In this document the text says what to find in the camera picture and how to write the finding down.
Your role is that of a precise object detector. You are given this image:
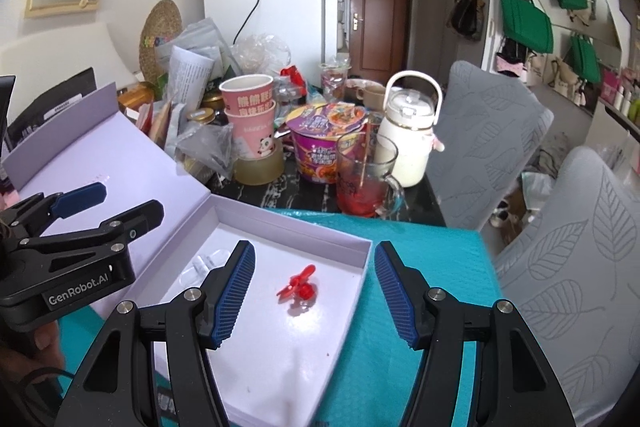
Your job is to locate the dark hanging bag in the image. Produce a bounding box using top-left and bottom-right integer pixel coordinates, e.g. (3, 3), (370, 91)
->
(447, 0), (483, 42)

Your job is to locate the beige mug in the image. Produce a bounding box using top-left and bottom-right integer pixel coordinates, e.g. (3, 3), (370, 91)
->
(356, 84), (387, 108)

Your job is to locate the row of cosmetic bottles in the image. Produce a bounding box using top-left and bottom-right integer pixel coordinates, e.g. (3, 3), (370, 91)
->
(614, 79), (640, 125)

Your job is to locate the clear hair clip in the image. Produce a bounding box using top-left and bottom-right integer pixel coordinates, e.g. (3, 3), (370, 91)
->
(177, 247), (236, 293)

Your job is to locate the clear tape roll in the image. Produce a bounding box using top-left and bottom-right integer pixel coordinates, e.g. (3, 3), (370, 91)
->
(234, 142), (285, 185)

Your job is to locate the red plastic wrapper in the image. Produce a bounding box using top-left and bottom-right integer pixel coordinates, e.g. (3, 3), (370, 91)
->
(280, 66), (307, 95)

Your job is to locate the clear plastic cup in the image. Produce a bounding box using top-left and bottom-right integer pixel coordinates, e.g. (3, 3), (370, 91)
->
(319, 62), (351, 100)

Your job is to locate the pink panda paper cup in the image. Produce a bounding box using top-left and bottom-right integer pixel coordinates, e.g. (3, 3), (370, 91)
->
(224, 102), (278, 160)

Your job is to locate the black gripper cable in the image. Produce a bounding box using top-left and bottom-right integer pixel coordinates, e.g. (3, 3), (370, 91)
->
(20, 367), (76, 403)

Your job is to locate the woven straw hat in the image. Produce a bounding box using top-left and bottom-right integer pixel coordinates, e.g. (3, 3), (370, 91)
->
(138, 0), (183, 82)

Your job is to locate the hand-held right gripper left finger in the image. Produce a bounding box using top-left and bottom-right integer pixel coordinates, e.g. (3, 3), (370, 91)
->
(52, 239), (258, 427)

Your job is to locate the teal mat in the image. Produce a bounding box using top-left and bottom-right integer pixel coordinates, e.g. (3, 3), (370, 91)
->
(52, 206), (501, 427)

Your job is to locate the crumpled clear plastic bag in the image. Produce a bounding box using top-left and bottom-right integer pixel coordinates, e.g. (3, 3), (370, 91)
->
(172, 124), (236, 182)

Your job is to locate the purple instant noodle bowl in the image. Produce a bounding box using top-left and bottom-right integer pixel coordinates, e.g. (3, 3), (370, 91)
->
(285, 102), (371, 185)

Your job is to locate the folded printed paper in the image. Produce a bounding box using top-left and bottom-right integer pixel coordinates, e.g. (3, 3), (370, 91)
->
(167, 46), (215, 108)

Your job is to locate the white fridge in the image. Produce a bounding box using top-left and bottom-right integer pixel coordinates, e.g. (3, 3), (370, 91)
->
(202, 0), (341, 92)

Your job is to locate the gold stirrer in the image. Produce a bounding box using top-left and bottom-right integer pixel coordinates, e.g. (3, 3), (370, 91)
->
(361, 119), (373, 178)

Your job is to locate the grey leaf-pattern chair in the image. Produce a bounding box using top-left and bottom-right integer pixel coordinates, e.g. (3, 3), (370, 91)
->
(492, 146), (640, 427)
(425, 61), (555, 228)

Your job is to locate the brown door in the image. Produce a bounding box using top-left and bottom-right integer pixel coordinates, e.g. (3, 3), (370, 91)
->
(349, 0), (416, 75)

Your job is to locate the black box with white label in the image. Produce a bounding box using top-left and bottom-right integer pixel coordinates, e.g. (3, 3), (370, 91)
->
(7, 67), (98, 148)

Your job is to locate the white water bottle with handle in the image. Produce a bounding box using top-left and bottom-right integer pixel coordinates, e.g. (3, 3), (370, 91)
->
(375, 71), (446, 188)

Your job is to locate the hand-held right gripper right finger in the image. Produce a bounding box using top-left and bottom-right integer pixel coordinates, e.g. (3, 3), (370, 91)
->
(374, 241), (598, 427)

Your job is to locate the glass mug with red drink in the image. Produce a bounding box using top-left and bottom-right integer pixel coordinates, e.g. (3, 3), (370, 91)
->
(336, 133), (405, 219)

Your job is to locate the person's left hand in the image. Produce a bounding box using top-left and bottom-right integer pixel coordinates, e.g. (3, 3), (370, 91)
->
(0, 319), (66, 408)

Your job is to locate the lavender cardboard box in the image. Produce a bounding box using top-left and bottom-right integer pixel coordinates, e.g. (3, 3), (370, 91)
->
(0, 82), (374, 427)

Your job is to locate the red hair clip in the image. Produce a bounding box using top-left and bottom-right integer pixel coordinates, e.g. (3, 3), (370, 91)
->
(275, 264), (318, 315)

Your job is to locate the grey foil pouch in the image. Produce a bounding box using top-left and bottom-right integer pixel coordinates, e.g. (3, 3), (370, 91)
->
(172, 18), (236, 68)

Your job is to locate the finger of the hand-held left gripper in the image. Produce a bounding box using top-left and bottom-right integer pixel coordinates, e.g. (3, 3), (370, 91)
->
(0, 182), (108, 240)
(17, 199), (166, 264)

